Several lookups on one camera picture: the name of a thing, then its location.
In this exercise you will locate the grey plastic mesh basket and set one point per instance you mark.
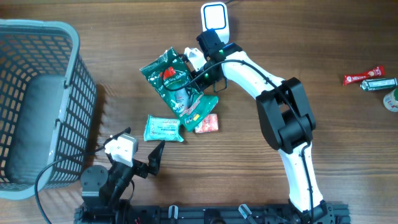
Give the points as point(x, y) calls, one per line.
point(48, 100)

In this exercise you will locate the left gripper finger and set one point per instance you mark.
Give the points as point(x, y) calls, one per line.
point(155, 159)
point(115, 136)

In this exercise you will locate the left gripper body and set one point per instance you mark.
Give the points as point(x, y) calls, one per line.
point(140, 169)

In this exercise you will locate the green lid jar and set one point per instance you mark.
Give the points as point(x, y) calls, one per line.
point(390, 101)

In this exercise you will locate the white barcode scanner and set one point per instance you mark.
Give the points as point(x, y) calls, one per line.
point(214, 15)

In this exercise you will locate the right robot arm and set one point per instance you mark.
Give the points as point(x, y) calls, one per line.
point(285, 116)

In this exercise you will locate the green 3M gloves bag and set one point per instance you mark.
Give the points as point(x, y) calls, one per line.
point(171, 79)

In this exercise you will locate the green battery pack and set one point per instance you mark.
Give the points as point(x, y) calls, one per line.
point(378, 84)

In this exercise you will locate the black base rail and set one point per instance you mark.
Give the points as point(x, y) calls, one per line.
point(277, 213)

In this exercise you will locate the teal wet wipes pack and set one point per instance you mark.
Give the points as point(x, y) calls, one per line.
point(162, 129)

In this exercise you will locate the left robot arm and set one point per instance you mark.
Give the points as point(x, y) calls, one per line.
point(102, 188)

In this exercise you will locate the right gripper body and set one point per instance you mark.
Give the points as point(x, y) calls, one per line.
point(204, 76)

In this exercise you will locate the small red snack box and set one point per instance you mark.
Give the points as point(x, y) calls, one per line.
point(208, 124)

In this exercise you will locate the red coffee stick sachet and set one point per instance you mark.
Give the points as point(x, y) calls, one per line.
point(373, 73)

